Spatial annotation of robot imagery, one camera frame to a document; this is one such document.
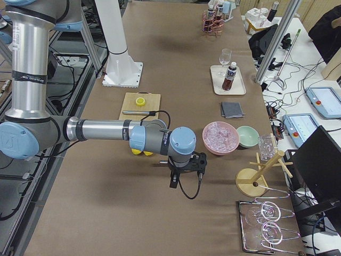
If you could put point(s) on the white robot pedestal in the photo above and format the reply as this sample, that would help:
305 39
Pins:
121 70

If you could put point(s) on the clear wine glass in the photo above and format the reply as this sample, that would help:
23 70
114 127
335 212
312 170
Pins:
224 59

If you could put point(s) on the black monitor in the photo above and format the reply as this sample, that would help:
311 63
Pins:
318 162

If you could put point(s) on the tea bottle front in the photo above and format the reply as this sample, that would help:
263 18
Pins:
219 14

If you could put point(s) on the wire glass holder rack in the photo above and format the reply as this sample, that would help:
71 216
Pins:
259 220

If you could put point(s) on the clear glass mug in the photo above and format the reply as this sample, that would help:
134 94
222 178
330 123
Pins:
266 144

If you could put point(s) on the bamboo cutting board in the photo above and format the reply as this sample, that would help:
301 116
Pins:
152 103

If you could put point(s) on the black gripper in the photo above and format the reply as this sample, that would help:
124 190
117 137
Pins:
175 168

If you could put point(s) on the teach pendant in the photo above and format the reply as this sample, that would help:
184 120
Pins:
300 127
325 100

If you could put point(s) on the seated person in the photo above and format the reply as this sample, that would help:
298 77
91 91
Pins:
325 34

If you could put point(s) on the aluminium frame post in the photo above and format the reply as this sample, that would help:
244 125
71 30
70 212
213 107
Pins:
279 34

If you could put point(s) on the tea bottle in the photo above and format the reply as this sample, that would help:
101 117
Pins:
219 14
209 18
229 77

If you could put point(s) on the black thermos flask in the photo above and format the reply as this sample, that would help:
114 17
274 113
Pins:
273 11

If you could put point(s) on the half lemon slice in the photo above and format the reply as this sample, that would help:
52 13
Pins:
140 101

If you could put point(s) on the grey folded cloth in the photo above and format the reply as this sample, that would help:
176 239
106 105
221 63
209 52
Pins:
231 110

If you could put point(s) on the pink bowl of ice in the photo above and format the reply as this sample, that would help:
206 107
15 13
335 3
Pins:
220 138

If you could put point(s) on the green empty bowl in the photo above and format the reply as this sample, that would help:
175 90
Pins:
248 136

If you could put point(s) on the cream rabbit tray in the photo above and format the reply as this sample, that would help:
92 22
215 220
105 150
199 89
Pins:
238 86

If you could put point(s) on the metal reacher pole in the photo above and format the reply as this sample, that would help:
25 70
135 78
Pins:
277 76

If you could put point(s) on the copper wire bottle basket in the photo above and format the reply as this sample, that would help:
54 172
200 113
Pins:
215 31

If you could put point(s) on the white cup rack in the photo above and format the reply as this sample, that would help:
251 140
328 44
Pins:
228 7

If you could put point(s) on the upper teach pendant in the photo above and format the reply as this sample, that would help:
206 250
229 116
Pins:
325 100

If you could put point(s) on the lower teach pendant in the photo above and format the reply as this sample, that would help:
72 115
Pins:
300 127

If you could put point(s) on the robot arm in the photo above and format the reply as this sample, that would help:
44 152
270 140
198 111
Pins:
28 128

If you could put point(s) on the wooden mug tree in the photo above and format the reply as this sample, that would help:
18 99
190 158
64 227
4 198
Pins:
252 183

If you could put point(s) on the yellow lemon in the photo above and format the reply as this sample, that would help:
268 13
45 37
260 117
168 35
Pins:
136 152
147 153

